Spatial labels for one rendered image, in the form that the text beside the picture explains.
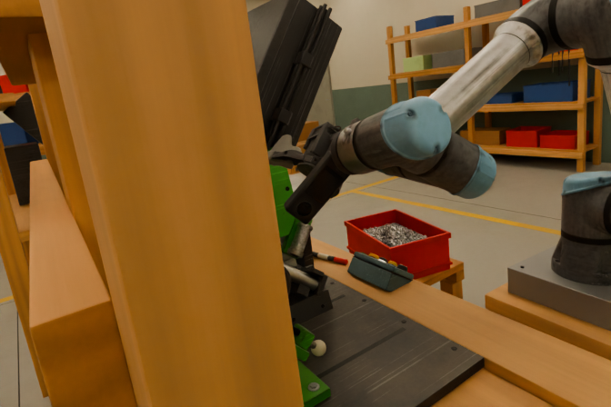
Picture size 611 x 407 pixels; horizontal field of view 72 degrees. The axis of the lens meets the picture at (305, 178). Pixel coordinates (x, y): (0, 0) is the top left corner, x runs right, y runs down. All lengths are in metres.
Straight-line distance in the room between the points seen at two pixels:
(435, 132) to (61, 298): 0.41
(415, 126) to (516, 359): 0.50
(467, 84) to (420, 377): 0.50
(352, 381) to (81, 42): 0.70
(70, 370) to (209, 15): 0.25
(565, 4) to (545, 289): 0.60
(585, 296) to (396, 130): 0.67
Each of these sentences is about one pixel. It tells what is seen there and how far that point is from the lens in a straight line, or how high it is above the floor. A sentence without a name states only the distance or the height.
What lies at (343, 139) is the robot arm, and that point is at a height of 1.32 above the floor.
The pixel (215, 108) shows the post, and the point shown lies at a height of 1.40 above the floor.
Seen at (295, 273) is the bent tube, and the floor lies 1.00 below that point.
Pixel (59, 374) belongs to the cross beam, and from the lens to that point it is 0.35.
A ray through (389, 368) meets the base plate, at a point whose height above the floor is 0.90.
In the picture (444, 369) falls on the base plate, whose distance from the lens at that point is 0.83.
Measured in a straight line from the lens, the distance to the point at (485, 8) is 6.46.
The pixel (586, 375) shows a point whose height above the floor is 0.90.
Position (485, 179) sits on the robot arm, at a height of 1.25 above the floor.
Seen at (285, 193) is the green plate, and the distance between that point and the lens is 0.99.
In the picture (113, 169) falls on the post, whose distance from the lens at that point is 0.21.
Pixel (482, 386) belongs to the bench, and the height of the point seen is 0.88.
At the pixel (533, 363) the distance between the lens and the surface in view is 0.87.
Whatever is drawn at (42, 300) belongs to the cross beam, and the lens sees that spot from 0.37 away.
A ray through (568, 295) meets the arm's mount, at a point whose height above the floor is 0.90.
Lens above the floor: 1.40
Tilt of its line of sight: 12 degrees down
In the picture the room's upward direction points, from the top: 7 degrees counter-clockwise
